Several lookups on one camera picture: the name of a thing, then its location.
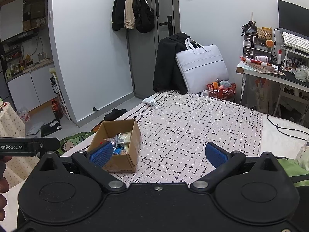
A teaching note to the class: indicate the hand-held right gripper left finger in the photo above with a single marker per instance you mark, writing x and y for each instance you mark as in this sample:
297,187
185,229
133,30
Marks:
101,153

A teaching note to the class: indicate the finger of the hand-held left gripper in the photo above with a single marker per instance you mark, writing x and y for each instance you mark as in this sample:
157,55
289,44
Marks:
48,144

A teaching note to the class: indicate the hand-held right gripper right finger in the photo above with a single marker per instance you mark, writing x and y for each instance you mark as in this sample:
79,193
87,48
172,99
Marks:
217,154

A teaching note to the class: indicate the blue snack packet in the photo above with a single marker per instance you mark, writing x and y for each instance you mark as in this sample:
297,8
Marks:
117,151

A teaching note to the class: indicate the grey sandwich packet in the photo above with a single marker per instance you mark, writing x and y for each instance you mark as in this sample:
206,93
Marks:
125,137

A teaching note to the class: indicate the brown cardboard box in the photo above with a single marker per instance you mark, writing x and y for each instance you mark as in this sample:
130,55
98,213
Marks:
132,149

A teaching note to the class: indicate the person's left hand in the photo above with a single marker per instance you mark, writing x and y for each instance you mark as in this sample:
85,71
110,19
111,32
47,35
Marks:
3,186

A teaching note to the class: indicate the black flat bag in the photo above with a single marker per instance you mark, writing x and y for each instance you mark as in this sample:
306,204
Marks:
50,128

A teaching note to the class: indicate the beige dotted cloth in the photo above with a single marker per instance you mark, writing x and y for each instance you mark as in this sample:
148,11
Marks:
12,130

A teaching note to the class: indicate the grey cloth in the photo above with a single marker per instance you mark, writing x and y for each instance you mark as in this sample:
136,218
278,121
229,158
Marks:
35,128

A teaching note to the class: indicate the green cartoon rug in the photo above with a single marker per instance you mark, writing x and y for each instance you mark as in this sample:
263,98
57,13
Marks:
70,142

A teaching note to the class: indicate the white plastic bag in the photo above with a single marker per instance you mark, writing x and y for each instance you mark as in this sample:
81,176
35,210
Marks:
23,116

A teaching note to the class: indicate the dark soda bottle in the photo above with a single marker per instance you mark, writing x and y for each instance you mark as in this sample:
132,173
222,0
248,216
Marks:
57,110

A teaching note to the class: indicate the black slippers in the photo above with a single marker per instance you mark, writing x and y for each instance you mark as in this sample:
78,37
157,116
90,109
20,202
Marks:
115,114

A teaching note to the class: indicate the white storage rack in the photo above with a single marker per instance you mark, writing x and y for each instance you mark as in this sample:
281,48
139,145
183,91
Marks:
63,101

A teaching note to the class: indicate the white black-patterned blanket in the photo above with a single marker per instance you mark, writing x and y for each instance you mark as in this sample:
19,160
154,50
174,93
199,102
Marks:
181,125

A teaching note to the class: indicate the white kitchen cabinet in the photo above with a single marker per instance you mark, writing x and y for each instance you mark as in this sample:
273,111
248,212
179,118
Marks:
31,89

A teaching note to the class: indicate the black spray bottle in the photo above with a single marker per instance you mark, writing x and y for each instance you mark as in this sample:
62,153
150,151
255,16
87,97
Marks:
54,85

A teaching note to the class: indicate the red plastic basket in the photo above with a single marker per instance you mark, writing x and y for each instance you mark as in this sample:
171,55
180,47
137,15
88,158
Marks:
221,92

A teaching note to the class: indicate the grey plush toy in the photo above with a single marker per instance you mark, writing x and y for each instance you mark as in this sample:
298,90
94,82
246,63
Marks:
225,84

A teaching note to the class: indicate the white desk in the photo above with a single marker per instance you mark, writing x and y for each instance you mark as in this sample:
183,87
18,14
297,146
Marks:
242,87

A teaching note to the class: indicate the green cloth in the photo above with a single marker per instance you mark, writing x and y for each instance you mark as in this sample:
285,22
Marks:
292,169

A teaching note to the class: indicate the white stool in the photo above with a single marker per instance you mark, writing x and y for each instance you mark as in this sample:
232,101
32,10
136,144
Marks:
282,101

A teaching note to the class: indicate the printed pillow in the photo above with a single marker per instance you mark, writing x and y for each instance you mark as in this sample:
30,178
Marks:
304,154

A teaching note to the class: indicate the glass jar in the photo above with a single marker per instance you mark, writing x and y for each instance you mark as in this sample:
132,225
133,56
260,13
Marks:
42,57

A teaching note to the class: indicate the white laptop bag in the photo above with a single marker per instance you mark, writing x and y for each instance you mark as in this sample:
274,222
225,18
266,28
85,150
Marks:
202,67

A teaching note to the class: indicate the brown desk mat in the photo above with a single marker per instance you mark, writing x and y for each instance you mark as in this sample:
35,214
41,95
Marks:
263,69

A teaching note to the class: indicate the grey door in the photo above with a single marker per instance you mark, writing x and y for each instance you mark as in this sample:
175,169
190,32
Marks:
144,65

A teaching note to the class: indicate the red white roller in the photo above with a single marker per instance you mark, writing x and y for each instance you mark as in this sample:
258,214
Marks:
251,61

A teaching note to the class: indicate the black jacket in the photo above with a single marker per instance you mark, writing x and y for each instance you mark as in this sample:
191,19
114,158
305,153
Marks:
166,65

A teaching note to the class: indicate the range hood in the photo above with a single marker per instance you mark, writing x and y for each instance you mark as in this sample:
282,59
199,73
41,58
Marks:
19,37

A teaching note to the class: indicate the grey drawer organizer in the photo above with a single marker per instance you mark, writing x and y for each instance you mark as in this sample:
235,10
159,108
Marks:
251,46

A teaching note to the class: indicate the white bottle red cap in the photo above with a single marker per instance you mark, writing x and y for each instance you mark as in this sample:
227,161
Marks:
279,57

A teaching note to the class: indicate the white tissue pack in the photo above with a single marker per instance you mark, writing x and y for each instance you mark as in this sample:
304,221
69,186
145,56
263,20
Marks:
301,73

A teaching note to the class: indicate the orange plush ball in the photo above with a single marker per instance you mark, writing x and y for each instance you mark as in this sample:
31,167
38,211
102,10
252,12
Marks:
269,43

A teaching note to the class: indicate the white desk shelf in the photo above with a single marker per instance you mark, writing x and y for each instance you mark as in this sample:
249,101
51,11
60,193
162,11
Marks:
289,50

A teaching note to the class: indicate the dark bundle on organizer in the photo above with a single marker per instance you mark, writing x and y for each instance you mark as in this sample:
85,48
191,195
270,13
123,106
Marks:
248,27

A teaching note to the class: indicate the small wicker basket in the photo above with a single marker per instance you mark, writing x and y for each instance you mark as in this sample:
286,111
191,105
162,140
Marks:
264,32

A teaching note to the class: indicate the white keyboard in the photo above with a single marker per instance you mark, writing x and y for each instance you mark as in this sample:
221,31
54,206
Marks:
295,41

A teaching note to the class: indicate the black hanging bag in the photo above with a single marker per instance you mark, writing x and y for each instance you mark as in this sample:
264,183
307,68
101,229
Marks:
144,17

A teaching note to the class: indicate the beige hanging garment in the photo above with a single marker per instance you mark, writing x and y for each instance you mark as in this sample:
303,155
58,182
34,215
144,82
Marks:
129,9

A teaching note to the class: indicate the black hanging coat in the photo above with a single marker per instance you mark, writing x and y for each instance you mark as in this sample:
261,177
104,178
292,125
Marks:
118,7

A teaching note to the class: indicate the black monitor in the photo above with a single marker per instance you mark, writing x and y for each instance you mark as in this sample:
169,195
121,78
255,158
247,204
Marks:
294,17

